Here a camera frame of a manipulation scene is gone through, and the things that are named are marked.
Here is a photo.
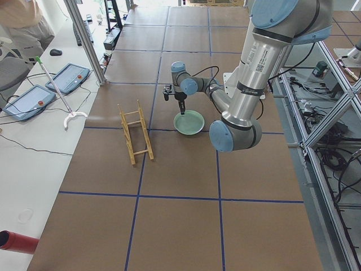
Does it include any near blue teach pendant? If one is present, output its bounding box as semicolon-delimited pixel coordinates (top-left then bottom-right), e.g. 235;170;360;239
3;85;56;121

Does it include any black computer mouse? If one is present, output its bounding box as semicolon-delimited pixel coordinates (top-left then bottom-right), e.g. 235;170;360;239
50;49;63;56

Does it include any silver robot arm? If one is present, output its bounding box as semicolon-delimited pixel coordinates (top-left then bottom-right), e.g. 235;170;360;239
163;0;333;152

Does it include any white reacher grabber stick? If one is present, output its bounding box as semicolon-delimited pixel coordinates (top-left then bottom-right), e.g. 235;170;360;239
36;56;88;131

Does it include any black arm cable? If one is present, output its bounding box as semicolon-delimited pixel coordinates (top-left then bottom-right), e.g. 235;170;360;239
191;65;221;85

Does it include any black keyboard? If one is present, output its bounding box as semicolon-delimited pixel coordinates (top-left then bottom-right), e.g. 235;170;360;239
72;19;94;47

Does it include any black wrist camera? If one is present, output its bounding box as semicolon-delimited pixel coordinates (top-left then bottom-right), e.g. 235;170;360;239
162;84;175;101

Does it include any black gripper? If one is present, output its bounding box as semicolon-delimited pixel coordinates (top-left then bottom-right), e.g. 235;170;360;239
174;92;187;115

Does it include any red cylinder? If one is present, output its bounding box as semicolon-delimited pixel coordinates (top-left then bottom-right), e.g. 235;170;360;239
1;230;39;254

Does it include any light green plate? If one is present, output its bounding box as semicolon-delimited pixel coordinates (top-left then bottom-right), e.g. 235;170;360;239
173;110;205;136

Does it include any far blue teach pendant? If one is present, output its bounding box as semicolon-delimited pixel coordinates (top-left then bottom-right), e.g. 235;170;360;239
52;63;90;94

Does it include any aluminium frame post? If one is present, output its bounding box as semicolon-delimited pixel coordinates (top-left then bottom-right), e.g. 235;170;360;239
64;0;107;86

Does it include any blue teach pendant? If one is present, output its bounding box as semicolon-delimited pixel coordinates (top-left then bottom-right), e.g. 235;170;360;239
52;63;90;94
3;85;56;121

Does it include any white pedestal column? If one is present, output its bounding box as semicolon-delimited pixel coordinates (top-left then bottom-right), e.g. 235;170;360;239
223;67;266;100

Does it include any person in beige clothes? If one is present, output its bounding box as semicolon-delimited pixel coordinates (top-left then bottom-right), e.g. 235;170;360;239
0;0;55;94

